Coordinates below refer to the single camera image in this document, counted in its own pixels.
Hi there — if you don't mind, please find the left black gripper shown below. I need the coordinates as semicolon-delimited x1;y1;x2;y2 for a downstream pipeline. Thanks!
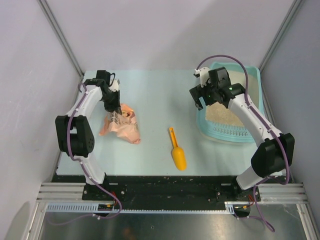
101;89;122;115

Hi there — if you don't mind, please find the pink cat litter bag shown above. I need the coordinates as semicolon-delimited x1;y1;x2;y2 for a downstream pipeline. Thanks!
99;103;141;145

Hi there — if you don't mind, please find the yellow plastic litter scoop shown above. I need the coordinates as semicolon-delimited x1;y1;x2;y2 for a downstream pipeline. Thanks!
168;127;187;171

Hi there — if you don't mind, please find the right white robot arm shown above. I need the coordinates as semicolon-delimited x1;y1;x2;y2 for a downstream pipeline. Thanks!
189;67;295;201

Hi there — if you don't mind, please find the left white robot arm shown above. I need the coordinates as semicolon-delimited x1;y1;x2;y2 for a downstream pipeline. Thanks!
55;70;121;200

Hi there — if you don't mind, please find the clean litter in box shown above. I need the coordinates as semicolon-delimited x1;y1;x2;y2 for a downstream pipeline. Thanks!
205;70;260;127

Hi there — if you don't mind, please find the teal plastic litter box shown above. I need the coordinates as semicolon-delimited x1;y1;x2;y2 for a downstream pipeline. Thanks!
196;62;264;143

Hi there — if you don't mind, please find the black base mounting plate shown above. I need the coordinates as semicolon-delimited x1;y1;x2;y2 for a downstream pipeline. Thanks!
51;174;262;202

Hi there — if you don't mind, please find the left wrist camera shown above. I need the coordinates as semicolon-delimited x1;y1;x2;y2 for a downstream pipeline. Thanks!
108;79;120;92

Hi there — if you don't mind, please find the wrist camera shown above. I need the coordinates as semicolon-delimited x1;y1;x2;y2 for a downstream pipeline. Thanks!
193;67;211;88
108;79;120;92

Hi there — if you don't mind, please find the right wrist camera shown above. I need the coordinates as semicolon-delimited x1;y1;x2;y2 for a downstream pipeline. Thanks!
193;67;211;88

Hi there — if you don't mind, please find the grey slotted cable duct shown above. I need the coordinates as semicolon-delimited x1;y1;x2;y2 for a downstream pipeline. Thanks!
46;202;235;214

